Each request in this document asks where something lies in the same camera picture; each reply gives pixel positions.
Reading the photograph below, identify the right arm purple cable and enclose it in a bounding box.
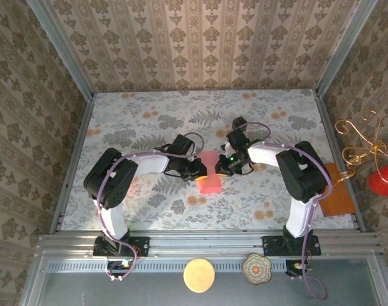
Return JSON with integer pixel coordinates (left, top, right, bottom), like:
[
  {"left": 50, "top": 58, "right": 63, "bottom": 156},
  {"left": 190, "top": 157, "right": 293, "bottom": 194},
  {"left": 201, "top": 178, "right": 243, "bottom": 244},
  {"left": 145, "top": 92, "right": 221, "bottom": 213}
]
[{"left": 238, "top": 122, "right": 334, "bottom": 300}]

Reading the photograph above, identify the gold wire ornament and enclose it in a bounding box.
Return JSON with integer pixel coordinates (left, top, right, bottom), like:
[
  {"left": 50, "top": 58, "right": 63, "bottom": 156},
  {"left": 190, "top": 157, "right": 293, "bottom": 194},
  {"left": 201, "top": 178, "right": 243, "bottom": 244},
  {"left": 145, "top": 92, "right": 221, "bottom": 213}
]
[{"left": 327, "top": 110, "right": 388, "bottom": 192}]

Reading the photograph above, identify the floral tablecloth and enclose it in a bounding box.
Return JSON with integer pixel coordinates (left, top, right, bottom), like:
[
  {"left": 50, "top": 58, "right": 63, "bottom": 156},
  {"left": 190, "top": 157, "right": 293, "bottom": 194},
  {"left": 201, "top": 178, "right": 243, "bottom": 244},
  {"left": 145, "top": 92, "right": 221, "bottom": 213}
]
[{"left": 60, "top": 89, "right": 356, "bottom": 231}]

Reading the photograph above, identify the aluminium frame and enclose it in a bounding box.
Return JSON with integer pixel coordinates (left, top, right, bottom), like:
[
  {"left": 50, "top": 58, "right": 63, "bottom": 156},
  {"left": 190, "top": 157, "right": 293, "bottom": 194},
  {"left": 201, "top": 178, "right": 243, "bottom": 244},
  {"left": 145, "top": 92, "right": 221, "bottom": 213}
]
[{"left": 20, "top": 0, "right": 388, "bottom": 306}]

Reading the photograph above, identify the grey slotted cable duct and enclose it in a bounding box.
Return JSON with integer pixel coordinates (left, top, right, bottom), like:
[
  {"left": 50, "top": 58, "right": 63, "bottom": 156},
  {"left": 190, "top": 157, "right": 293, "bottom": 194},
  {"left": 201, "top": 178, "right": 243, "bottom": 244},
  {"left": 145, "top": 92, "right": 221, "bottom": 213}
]
[{"left": 40, "top": 259, "right": 378, "bottom": 273}]

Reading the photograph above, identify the pink paper sheet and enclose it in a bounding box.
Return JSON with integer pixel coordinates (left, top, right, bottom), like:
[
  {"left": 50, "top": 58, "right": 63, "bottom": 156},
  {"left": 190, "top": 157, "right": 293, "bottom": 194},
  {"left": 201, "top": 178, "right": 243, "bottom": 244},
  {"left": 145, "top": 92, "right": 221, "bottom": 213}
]
[{"left": 196, "top": 150, "right": 224, "bottom": 194}]

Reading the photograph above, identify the round cork coaster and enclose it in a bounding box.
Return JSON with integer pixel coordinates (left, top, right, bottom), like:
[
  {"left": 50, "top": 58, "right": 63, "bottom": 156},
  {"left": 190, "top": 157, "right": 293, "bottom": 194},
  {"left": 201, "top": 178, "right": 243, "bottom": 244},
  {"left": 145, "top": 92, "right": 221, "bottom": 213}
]
[{"left": 183, "top": 258, "right": 216, "bottom": 293}]

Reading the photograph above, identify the small circuit board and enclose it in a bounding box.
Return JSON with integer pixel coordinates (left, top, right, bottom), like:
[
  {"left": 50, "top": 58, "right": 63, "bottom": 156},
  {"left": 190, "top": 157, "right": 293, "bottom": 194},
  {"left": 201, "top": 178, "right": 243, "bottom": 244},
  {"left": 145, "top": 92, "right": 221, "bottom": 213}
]
[
  {"left": 285, "top": 259, "right": 313, "bottom": 277},
  {"left": 106, "top": 259, "right": 133, "bottom": 277}
]

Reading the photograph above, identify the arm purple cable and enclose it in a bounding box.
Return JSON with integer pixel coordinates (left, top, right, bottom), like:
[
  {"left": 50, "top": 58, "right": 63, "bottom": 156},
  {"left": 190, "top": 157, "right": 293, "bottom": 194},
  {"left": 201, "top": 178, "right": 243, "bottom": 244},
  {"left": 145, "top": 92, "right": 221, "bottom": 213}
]
[
  {"left": 238, "top": 122, "right": 334, "bottom": 300},
  {"left": 96, "top": 131, "right": 205, "bottom": 283}
]

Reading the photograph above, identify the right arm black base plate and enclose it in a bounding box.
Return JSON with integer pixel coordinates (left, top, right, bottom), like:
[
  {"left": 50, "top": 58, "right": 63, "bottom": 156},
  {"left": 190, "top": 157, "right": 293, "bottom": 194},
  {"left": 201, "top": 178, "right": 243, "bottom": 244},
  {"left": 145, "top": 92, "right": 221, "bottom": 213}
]
[{"left": 262, "top": 235, "right": 322, "bottom": 257}]

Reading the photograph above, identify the brown rectangular mat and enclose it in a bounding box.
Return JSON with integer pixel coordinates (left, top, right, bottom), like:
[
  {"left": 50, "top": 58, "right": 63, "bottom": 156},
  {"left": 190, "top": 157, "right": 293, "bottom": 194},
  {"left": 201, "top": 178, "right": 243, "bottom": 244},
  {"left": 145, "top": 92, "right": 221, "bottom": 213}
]
[{"left": 318, "top": 163, "right": 357, "bottom": 217}]

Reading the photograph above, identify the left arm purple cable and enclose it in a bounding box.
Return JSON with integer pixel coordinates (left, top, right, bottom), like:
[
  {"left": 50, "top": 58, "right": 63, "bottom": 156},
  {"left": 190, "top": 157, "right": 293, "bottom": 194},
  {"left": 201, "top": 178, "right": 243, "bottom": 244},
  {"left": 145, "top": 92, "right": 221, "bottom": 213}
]
[{"left": 96, "top": 131, "right": 205, "bottom": 283}]

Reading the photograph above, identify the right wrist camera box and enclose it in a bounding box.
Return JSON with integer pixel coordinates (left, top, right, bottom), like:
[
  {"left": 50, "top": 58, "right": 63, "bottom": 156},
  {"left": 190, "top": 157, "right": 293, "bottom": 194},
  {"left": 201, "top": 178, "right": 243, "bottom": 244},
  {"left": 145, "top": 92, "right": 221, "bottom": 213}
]
[{"left": 225, "top": 128, "right": 251, "bottom": 151}]

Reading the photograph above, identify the red ornament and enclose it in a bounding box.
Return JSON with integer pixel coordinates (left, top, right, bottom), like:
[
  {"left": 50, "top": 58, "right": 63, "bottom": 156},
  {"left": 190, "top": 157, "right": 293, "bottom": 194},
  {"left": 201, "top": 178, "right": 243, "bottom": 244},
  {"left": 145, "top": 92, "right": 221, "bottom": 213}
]
[{"left": 368, "top": 164, "right": 388, "bottom": 198}]

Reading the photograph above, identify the floral patterned dish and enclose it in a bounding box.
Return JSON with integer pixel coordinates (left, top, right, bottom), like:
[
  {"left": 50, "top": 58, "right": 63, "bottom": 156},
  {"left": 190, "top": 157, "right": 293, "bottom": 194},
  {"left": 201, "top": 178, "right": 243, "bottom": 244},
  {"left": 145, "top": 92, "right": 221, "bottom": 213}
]
[{"left": 241, "top": 253, "right": 272, "bottom": 286}]

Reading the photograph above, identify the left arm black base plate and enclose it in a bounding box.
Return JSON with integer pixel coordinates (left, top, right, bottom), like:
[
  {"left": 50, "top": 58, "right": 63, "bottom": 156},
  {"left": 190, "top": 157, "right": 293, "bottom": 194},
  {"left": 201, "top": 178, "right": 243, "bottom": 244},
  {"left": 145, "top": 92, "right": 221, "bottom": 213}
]
[{"left": 93, "top": 236, "right": 151, "bottom": 258}]

